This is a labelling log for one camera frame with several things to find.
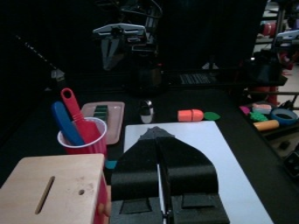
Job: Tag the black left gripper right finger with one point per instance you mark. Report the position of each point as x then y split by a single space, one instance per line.
187 166

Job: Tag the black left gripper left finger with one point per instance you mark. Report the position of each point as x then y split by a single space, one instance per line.
136 166

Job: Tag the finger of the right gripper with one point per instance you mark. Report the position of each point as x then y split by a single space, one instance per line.
117 51
107 54

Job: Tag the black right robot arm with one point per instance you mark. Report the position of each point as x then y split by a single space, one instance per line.
147 64

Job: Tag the white cutting board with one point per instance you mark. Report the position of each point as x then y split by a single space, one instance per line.
229 157

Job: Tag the pink rectangular plate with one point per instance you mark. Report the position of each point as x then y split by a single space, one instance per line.
115 116

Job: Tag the red toy knife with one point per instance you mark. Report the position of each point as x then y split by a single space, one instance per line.
79 119

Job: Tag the teal toy piece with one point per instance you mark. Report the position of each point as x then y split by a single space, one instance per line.
109 164

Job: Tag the red plastic cup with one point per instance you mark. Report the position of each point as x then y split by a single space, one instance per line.
93 148

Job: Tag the orange toy carrot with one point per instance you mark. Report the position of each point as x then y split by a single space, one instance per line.
189 115

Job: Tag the green toy leaf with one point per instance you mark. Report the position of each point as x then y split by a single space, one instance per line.
211 116

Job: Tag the silver salt shaker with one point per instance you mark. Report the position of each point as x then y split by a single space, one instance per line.
147 112

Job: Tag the wooden box with slot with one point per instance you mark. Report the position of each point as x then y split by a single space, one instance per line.
57 186

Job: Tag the black vented panel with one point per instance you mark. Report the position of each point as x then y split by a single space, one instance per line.
193 78

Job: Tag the magenta toy piece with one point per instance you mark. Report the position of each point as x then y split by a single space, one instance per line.
244 110

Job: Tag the blue plastic utensil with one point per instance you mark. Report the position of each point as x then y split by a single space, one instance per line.
64 119

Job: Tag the orange toy cylinder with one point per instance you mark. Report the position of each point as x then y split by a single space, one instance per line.
265 125

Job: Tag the green toy vegetable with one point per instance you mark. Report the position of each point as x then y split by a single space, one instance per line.
257 116

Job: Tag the pink and white toy block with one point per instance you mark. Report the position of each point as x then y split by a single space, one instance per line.
261 108

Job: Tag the blue tape roll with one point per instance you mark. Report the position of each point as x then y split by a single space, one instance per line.
284 120

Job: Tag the red stand base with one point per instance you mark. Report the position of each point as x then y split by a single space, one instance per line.
264 94

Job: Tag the black gear box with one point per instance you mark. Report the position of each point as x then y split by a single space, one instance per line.
263 68

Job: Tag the red round background object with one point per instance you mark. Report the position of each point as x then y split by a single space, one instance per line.
267 29

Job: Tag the grey background gripper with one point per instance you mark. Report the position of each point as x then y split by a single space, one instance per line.
287 35

